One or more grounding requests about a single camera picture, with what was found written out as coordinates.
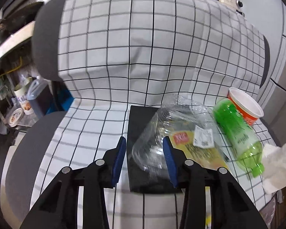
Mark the green plastic bottle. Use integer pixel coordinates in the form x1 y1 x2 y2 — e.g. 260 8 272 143
213 98 264 177

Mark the white tissue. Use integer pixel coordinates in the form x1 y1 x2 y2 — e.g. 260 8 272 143
262 143 286 194

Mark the black trash bag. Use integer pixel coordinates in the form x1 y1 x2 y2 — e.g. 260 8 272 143
126 106 187 194

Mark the clear plastic food container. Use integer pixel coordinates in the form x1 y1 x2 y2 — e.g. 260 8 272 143
131 95 227 179

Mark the orange white instant noodle bowl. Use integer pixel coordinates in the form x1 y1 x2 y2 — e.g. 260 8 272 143
228 87 264 126

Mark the white kitchen counter shelf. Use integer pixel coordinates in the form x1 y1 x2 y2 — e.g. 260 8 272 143
0 21 35 60

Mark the grey mesh office chair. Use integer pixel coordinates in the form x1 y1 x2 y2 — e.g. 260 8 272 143
13 0 272 228

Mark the small round printed tin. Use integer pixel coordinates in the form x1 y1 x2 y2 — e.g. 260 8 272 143
8 108 24 127

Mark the dark soy sauce jug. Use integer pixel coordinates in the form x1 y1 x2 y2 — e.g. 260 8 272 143
27 76 53 119

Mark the white printed canister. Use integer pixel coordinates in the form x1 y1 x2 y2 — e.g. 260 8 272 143
14 76 34 115

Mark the white black checkered cloth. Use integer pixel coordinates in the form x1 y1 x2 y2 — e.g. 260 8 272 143
29 0 277 229

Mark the grey refrigerator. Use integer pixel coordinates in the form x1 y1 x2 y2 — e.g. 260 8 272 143
233 0 286 134

